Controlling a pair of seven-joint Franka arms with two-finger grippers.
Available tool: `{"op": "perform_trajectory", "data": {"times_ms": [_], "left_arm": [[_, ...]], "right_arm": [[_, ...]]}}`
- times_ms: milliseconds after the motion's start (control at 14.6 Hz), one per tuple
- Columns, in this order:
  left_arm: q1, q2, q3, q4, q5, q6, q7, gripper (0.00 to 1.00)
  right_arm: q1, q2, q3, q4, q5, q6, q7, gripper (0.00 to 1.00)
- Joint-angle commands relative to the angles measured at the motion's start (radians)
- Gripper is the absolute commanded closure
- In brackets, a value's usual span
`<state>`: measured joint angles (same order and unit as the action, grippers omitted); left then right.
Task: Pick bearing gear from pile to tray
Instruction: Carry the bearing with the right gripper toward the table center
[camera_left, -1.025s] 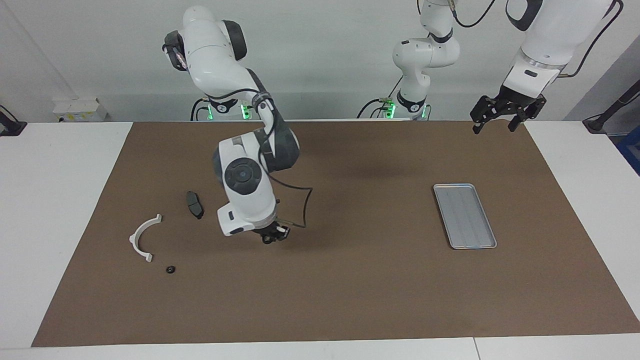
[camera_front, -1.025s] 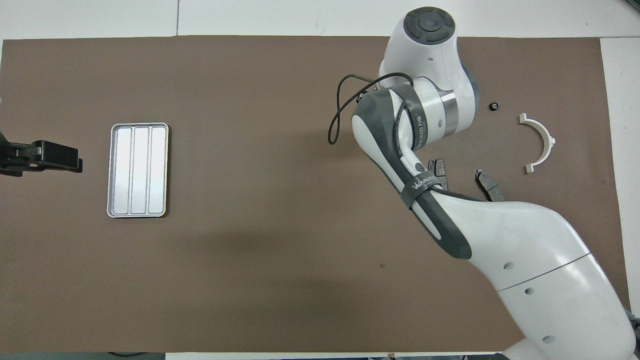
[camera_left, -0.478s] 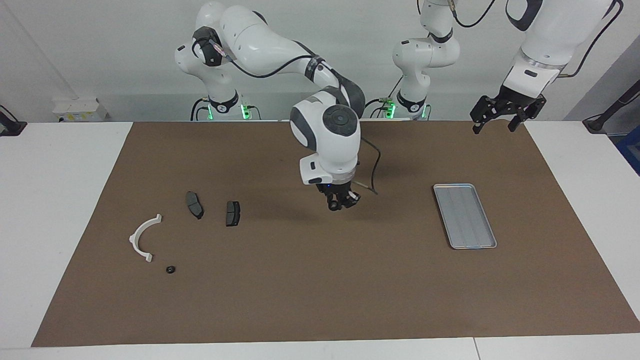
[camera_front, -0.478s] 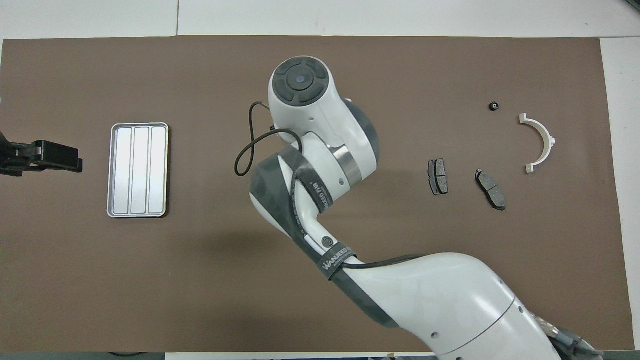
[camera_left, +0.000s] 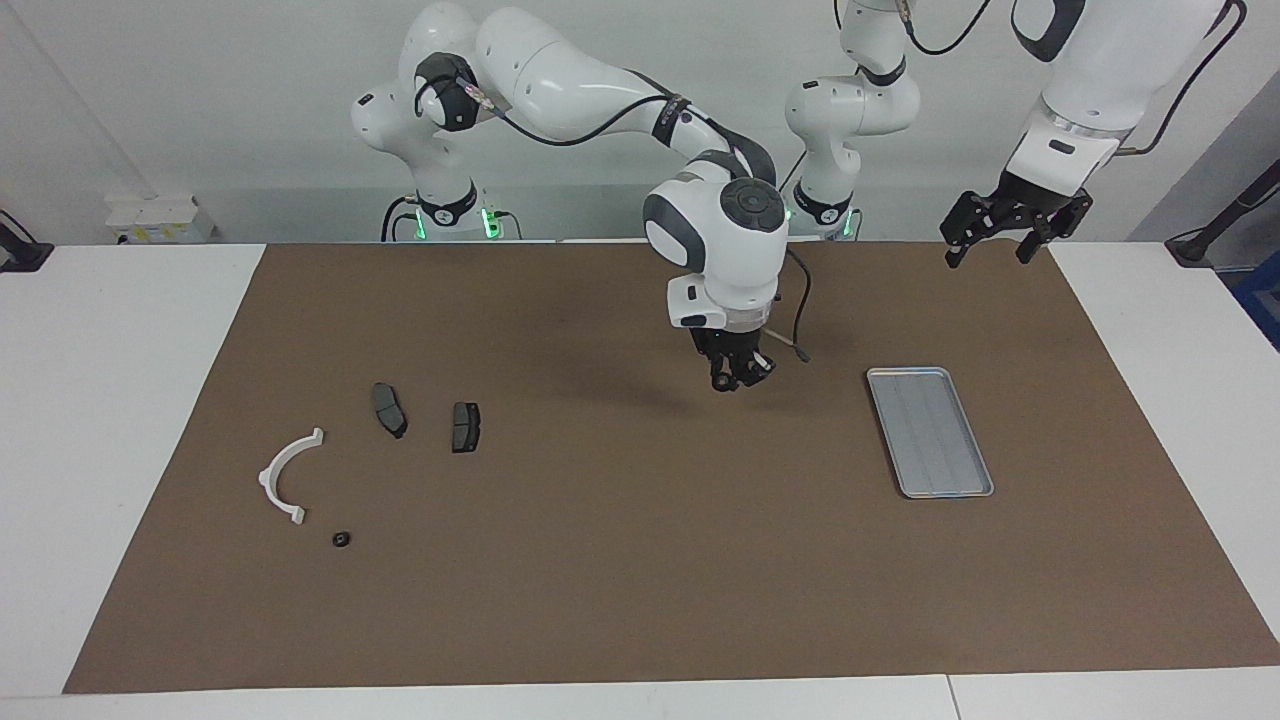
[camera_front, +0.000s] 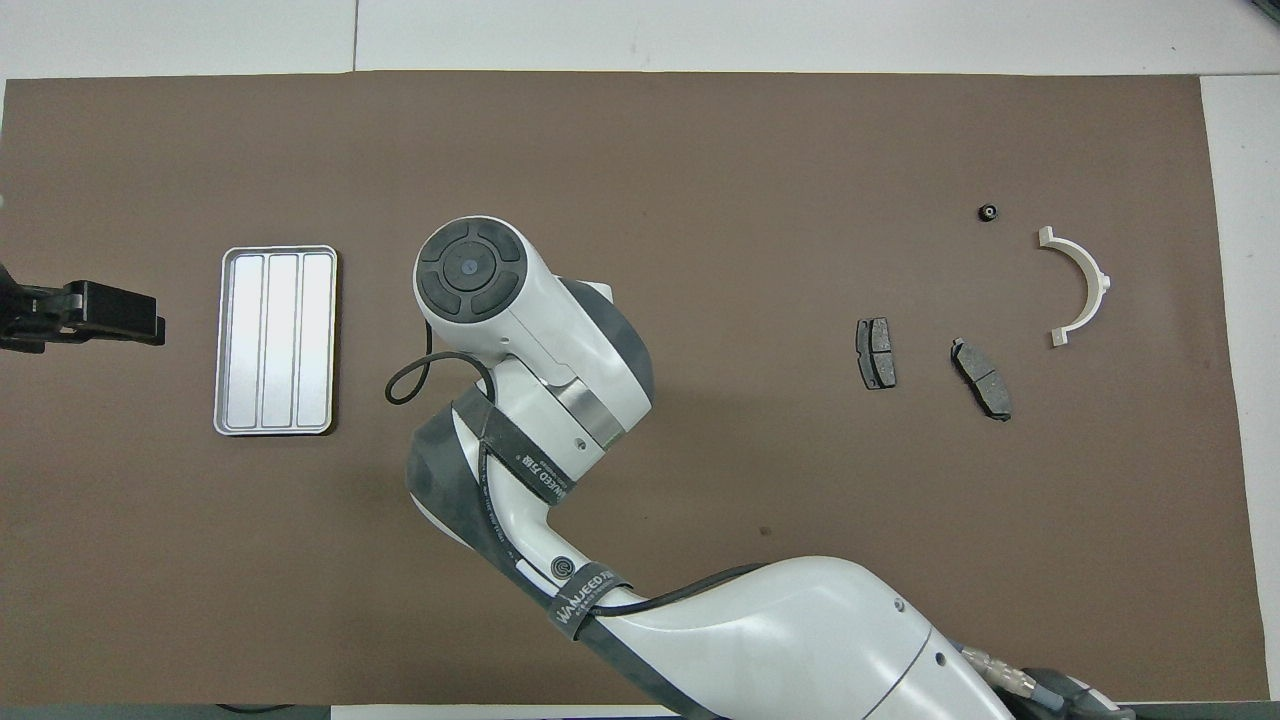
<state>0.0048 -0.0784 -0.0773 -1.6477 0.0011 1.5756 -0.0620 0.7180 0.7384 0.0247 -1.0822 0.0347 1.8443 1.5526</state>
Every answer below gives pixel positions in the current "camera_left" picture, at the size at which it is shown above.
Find silver metal tray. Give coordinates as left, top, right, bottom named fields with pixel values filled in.
left=866, top=367, right=995, bottom=499

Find black angled stand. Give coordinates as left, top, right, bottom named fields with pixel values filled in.
left=1165, top=160, right=1280, bottom=269

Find blue crate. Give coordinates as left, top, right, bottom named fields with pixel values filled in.
left=1233, top=250, right=1280, bottom=351

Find brown table mat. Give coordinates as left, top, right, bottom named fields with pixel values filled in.
left=62, top=240, right=1280, bottom=694

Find long dark brake pad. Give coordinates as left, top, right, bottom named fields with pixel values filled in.
left=371, top=382, right=409, bottom=440

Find white electrical box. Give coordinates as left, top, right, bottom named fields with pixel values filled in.
left=105, top=195, right=216, bottom=246

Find black table clamp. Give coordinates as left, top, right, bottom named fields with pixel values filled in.
left=0, top=208, right=53, bottom=273

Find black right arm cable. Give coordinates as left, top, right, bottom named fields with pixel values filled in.
left=470, top=85, right=813, bottom=366

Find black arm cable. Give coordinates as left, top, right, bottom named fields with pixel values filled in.
left=470, top=85, right=813, bottom=366
left=900, top=0, right=1249, bottom=159

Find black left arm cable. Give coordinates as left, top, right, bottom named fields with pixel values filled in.
left=900, top=0, right=1249, bottom=159

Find black left base cable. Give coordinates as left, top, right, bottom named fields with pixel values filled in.
left=775, top=150, right=809, bottom=216

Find white semicircular plastic bracket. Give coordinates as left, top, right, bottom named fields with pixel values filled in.
left=258, top=428, right=326, bottom=526

